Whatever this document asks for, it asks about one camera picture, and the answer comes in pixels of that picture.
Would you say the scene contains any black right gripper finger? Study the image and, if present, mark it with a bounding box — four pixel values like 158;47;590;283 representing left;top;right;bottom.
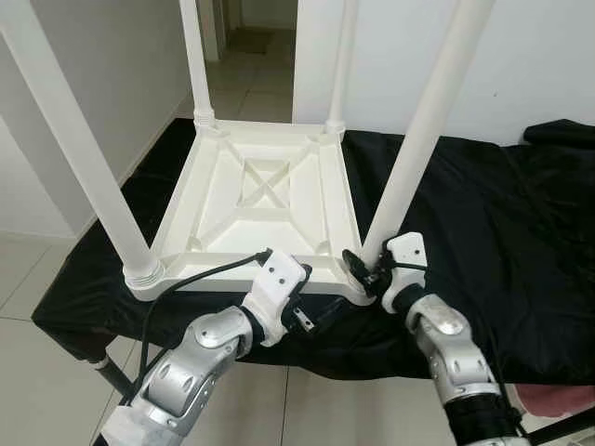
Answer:
341;248;377;289

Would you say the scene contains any white plastic table leg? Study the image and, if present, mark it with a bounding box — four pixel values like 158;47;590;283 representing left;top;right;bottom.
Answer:
178;0;217;129
361;0;496;266
0;0;166;287
325;0;361;131

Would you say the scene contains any black cloth table cover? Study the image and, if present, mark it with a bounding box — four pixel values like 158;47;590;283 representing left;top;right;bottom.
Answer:
33;116;595;387

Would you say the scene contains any pink round stool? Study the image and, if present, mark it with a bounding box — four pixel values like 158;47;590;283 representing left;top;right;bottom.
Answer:
516;383;595;417

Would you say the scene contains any brown doormat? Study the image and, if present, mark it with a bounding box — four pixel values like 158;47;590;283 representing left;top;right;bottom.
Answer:
228;28;277;52

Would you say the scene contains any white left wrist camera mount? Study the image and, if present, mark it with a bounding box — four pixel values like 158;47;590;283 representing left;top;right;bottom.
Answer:
244;249;312;347

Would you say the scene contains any white door frame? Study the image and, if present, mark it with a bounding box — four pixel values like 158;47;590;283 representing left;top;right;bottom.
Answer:
200;0;231;61

